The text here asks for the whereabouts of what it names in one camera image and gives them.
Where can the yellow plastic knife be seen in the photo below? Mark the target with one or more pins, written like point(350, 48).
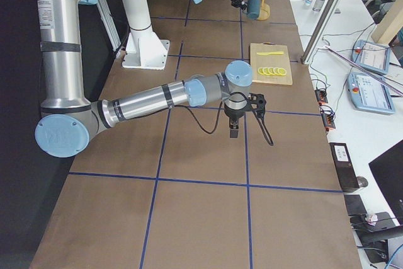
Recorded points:
point(270, 53)

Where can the black box with label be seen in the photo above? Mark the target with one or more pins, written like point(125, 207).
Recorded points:
point(344, 167)

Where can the orange-black adapter near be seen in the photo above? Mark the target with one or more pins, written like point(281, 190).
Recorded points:
point(328, 117)

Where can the bamboo cutting board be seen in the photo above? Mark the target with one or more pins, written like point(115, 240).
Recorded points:
point(257, 61)

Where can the far teach pendant tablet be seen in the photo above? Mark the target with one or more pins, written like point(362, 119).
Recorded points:
point(371, 56)

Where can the teach pendant tablet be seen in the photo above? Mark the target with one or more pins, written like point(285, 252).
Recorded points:
point(369, 95)
point(371, 56)

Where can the orange-black adapter far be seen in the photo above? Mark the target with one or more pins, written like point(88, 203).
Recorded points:
point(321, 96)

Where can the near teach pendant tablet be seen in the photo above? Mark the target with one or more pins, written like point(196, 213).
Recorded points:
point(369, 95)

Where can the orange-black adapter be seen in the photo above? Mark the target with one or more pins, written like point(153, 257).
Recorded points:
point(328, 117)
point(321, 96)

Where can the aluminium frame post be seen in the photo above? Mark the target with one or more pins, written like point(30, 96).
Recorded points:
point(318, 32)

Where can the black monitor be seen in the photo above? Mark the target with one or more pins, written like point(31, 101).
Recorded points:
point(387, 172)

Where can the teal mug yellow inside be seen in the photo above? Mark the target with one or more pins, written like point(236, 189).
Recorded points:
point(253, 9)

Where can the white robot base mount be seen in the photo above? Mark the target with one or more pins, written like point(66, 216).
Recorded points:
point(144, 49)

